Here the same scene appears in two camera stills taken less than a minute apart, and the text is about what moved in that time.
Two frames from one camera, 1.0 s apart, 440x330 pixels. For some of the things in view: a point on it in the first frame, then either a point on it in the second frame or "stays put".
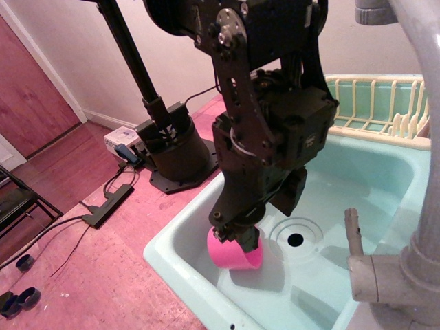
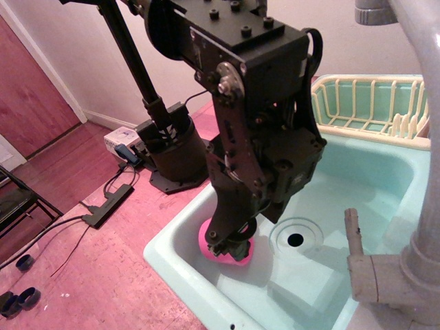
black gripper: x=250 y=185 to x=238 y=204
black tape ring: x=10 y=304 stays put
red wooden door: x=33 y=111 stays put
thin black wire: x=73 y=252 stays put
